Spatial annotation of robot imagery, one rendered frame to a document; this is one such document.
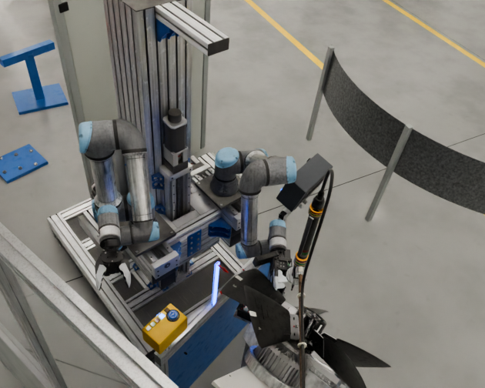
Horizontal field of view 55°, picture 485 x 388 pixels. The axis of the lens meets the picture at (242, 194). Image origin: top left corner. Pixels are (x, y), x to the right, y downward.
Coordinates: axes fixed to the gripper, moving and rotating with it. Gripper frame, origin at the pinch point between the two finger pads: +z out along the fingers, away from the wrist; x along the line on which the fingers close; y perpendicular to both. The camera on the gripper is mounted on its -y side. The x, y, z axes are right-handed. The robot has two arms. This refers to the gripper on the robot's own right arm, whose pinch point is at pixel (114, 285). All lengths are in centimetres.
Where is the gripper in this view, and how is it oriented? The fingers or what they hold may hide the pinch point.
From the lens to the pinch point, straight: 160.5
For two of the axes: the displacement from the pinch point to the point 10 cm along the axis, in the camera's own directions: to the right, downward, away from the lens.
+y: -2.2, 7.0, 6.8
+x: -9.4, 0.3, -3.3
